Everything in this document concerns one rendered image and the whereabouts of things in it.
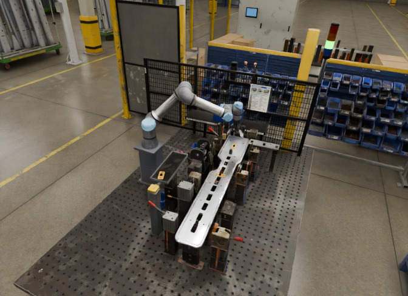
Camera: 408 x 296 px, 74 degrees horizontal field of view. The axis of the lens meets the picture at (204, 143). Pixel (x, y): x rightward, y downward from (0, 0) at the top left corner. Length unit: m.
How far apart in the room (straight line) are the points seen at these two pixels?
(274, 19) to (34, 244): 7.64
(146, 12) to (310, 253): 3.78
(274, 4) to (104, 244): 7.63
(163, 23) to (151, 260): 3.26
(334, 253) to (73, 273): 2.45
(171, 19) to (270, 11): 4.84
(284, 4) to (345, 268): 6.93
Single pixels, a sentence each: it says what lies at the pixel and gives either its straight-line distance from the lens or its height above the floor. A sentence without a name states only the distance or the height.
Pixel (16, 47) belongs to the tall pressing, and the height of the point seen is 0.41.
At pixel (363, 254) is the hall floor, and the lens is 3.45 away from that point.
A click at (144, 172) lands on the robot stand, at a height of 0.84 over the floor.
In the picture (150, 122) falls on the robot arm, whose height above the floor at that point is 1.33.
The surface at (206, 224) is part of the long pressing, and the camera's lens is 1.87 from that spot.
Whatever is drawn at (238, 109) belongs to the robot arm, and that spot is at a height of 1.42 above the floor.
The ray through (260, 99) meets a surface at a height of 1.29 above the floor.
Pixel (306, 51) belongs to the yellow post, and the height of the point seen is 1.81.
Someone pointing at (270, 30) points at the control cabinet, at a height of 1.00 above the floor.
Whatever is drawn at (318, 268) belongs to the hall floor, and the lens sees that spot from 3.13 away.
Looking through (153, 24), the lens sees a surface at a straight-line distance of 4.40.
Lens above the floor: 2.42
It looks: 33 degrees down
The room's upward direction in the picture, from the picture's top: 3 degrees clockwise
